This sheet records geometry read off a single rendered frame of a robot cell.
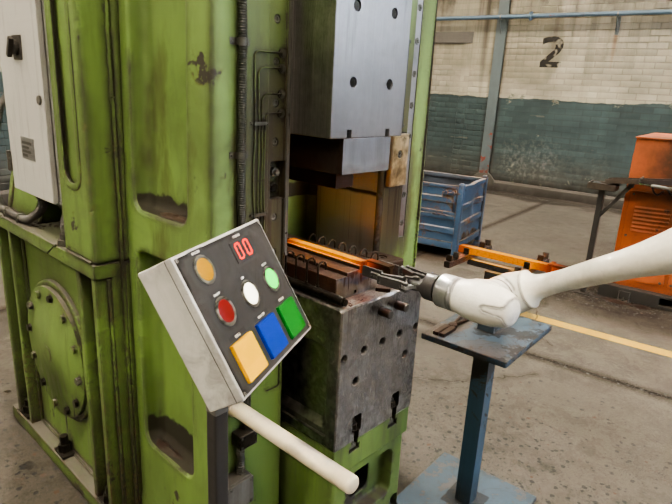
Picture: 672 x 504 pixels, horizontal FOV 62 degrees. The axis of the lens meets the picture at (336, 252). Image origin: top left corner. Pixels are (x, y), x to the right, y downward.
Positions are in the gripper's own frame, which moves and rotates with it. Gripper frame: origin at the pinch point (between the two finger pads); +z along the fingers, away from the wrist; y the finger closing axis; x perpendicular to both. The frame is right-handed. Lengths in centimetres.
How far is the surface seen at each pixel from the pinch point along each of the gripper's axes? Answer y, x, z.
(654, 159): 344, 10, 17
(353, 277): -5.1, -2.6, 5.1
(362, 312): -7.4, -10.8, -0.9
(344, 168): -11.5, 29.1, 5.1
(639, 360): 232, -100, -24
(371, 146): -0.9, 34.4, 5.1
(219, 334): -68, 7, -18
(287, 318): -46.2, 1.9, -12.0
